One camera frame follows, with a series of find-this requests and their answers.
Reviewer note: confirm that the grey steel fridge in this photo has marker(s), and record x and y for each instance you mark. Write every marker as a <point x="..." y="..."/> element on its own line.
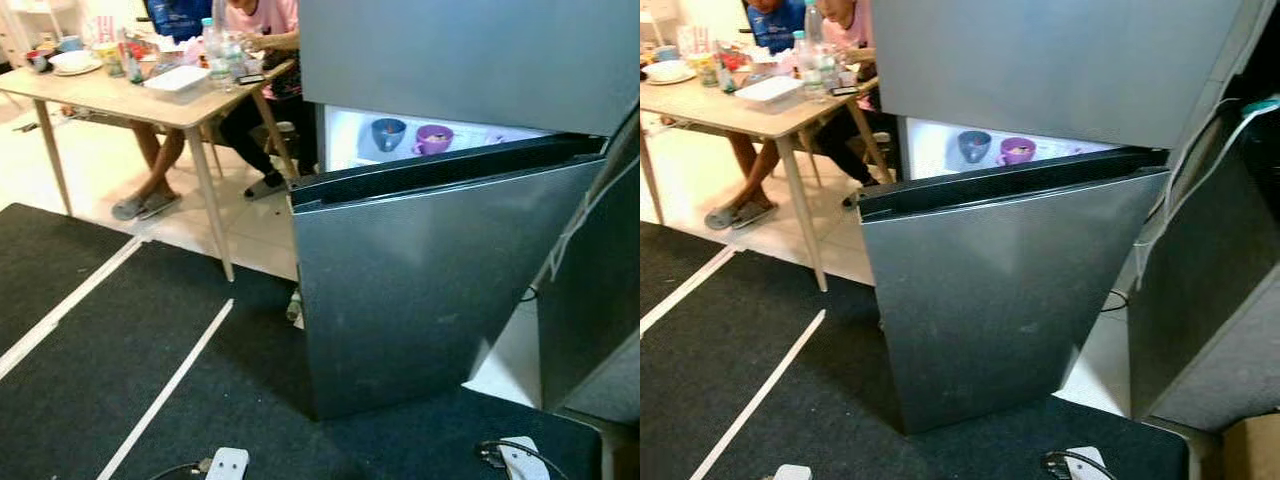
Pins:
<point x="345" y="140"/>
<point x="925" y="150"/>

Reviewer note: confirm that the grey kitchen cabinet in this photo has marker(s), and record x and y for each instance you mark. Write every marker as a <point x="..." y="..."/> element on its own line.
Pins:
<point x="1210" y="300"/>
<point x="600" y="300"/>

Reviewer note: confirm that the grey slipper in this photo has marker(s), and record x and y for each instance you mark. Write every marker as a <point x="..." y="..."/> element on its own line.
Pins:
<point x="128" y="210"/>
<point x="755" y="212"/>
<point x="722" y="219"/>
<point x="160" y="203"/>

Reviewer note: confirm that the white lidded plastic container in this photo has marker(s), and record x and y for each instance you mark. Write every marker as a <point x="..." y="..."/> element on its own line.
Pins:
<point x="768" y="90"/>
<point x="178" y="80"/>

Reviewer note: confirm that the purple mug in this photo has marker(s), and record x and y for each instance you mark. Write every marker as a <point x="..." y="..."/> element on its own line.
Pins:
<point x="435" y="142"/>
<point x="1018" y="153"/>

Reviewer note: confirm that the person in blue shirt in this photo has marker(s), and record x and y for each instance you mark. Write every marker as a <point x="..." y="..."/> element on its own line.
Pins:
<point x="180" y="15"/>
<point x="775" y="25"/>

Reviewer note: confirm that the grey steel freezer door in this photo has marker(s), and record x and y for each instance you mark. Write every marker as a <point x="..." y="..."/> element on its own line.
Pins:
<point x="1050" y="70"/>
<point x="460" y="60"/>

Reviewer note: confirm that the large clear water bottle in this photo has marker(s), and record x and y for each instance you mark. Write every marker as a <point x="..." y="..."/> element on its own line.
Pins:
<point x="822" y="50"/>
<point x="233" y="55"/>

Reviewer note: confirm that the dark blue-grey mug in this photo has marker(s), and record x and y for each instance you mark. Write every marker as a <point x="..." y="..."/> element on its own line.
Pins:
<point x="388" y="135"/>
<point x="973" y="147"/>

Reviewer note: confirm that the clear plastic floor bottle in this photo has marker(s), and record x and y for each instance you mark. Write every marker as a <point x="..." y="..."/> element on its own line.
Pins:
<point x="294" y="305"/>

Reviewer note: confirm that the red and white bowl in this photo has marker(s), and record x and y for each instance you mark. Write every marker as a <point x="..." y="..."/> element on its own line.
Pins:
<point x="38" y="60"/>

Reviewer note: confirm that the brown cardboard box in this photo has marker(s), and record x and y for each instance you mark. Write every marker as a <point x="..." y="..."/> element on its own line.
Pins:
<point x="1255" y="450"/>

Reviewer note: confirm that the light grey left wrist camera mount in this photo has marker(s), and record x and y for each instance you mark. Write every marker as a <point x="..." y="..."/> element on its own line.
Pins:
<point x="792" y="473"/>
<point x="228" y="465"/>

